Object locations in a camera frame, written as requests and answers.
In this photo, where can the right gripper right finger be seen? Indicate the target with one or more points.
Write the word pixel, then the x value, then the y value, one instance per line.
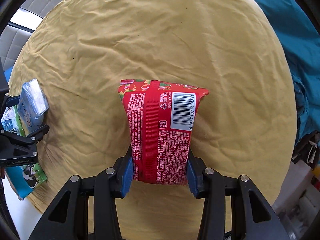
pixel 234 208

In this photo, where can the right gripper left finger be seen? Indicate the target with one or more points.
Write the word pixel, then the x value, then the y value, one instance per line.
pixel 67 215

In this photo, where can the light blue tissue pack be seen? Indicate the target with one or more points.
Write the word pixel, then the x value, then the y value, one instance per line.
pixel 32 106

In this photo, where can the red snack packet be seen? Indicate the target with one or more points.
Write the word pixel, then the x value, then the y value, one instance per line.
pixel 160 117

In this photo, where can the left white chair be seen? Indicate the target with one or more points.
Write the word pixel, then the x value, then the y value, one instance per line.
pixel 11 44

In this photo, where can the yellow tablecloth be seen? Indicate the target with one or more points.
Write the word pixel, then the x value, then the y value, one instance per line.
pixel 83 49

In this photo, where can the teal beanbag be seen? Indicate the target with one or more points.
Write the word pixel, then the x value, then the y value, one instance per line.
pixel 300 42

